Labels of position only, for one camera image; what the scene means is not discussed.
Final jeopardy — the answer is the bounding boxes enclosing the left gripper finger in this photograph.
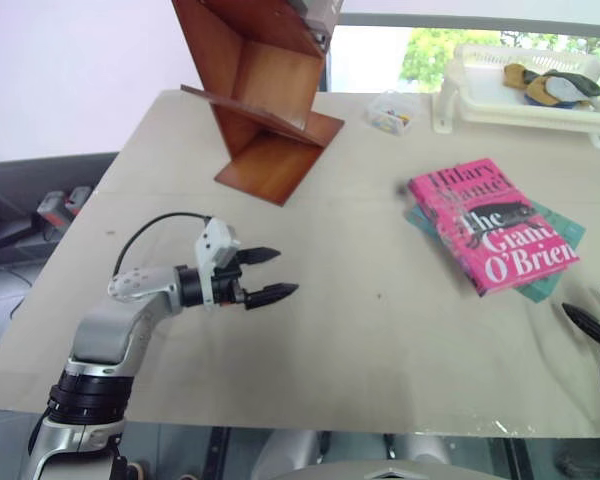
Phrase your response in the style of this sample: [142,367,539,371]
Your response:
[238,246,283,267]
[244,282,301,312]

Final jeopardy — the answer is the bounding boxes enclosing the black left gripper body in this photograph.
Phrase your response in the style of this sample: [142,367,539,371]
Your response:
[212,251,249,308]

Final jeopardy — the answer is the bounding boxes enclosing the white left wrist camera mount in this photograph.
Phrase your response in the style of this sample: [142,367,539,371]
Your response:
[194,217,243,310]

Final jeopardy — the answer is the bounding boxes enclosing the pink hardcover book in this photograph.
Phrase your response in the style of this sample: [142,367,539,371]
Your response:
[408,158,581,298]

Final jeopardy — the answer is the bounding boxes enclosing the dark grey plush item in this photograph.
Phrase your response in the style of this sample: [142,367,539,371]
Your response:
[543,69,600,100]

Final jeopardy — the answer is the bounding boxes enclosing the grey red device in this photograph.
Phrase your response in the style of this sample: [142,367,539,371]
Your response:
[35,185,94,227]

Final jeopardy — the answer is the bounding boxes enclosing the yellow brown plush item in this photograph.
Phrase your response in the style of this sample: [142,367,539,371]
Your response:
[503,62,564,107]

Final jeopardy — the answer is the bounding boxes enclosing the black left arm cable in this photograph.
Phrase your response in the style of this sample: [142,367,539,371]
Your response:
[111,212,214,277]

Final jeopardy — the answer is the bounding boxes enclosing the clear plastic box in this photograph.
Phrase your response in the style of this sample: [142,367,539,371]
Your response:
[363,89,423,137]

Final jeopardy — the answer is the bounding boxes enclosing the brown wooden bookshelf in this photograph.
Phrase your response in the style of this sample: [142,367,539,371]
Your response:
[171,0,346,207]

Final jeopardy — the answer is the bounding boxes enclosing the white plastic basket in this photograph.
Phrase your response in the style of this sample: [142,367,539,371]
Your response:
[431,43,600,149]

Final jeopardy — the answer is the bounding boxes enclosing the teal book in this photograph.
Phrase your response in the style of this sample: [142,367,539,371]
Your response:
[405,199,588,304]

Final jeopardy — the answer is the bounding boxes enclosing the grey box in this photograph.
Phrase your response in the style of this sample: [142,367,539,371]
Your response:
[287,0,344,54]

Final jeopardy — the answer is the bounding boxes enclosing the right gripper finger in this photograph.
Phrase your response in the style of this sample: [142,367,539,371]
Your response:
[561,302,600,348]

